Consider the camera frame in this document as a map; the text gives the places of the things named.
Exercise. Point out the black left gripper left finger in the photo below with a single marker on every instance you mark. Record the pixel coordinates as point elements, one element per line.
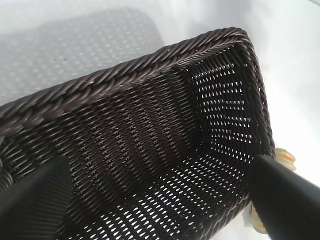
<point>30,207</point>

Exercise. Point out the dark brown wicker basket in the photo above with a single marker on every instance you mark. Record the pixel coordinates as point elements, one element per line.
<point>125,125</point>

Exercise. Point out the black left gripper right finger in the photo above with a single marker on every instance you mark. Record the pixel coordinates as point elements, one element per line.
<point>287,205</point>

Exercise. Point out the long striped bread roll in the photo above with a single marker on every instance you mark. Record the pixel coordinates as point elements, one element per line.
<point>285,157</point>

